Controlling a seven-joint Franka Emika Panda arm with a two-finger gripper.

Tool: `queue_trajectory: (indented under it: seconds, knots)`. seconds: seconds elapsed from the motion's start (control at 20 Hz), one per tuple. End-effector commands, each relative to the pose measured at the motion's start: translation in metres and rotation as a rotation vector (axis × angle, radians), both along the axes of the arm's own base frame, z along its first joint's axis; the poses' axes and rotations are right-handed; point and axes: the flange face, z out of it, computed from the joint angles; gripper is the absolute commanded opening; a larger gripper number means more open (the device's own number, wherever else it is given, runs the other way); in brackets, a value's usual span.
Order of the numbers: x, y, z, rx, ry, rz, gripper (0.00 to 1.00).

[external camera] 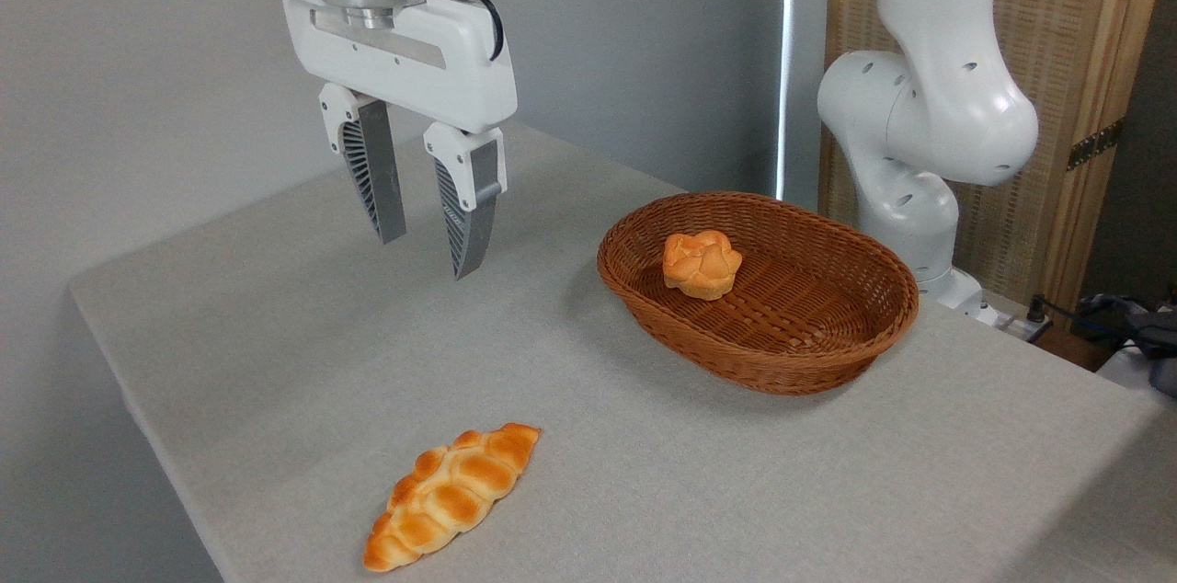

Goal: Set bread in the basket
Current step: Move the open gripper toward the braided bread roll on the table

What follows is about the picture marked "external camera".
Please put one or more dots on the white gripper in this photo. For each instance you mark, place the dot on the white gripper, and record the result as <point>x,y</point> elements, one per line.
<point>414,59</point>

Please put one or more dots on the long braided bread loaf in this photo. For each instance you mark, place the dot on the long braided bread loaf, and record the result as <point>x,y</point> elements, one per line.
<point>451,491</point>

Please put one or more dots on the round knotted bread roll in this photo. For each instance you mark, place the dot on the round knotted bread roll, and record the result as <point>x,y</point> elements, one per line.
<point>701,266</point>

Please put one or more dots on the brown oval wicker basket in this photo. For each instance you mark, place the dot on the brown oval wicker basket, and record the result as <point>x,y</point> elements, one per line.
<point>809,325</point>

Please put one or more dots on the grey tablecloth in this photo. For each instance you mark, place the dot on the grey tablecloth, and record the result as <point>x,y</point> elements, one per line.
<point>368,335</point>

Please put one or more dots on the white vertical light strip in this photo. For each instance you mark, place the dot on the white vertical light strip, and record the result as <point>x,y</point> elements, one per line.
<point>784,59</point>

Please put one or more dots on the wooden rattan folding screen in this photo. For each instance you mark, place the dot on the wooden rattan folding screen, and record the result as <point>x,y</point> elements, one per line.
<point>1067,31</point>

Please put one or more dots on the dark metal screen hinge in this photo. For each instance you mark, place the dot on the dark metal screen hinge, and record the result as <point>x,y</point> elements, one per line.
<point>1094,144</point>

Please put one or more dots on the dark bag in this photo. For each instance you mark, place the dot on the dark bag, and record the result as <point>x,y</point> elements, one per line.
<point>1149,335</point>

